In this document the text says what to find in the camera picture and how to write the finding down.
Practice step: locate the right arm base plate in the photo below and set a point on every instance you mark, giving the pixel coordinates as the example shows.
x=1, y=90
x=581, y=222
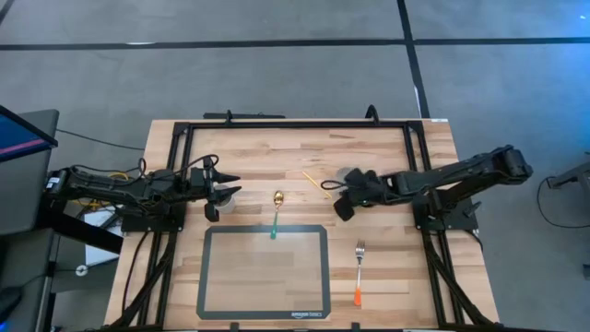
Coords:
x=461, y=220

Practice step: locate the thin yellow stick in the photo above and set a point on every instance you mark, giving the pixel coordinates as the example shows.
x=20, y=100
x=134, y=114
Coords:
x=317, y=185

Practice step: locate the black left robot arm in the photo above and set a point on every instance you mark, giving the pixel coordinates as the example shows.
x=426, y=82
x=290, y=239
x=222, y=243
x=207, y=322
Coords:
x=106, y=189

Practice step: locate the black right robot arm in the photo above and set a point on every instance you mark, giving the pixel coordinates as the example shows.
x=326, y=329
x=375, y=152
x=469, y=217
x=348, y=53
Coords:
x=461, y=173

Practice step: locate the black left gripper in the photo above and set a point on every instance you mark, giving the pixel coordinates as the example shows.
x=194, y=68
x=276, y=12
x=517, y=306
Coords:
x=203, y=184

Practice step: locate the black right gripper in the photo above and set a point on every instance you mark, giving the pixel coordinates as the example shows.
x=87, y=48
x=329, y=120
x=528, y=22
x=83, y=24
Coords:
x=364, y=189

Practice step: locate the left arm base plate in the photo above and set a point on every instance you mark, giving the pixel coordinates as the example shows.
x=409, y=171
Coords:
x=152, y=223

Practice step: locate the translucent black-rimmed baking mat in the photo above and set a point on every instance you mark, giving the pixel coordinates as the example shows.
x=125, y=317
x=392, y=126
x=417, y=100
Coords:
x=263, y=276

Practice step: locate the small white label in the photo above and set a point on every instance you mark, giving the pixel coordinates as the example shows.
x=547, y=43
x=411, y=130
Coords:
x=439, y=120

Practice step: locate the black metal table frame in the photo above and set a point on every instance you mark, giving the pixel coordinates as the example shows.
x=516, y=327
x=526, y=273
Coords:
x=295, y=124

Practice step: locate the monitor with blue screen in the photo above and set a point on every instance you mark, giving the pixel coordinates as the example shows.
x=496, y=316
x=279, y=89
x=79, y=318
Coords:
x=20, y=136

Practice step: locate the grey chair base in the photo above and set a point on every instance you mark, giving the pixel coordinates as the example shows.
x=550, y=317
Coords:
x=571, y=177

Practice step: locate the grey box with white circle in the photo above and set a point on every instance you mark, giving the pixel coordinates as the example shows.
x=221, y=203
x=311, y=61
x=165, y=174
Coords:
x=83, y=274

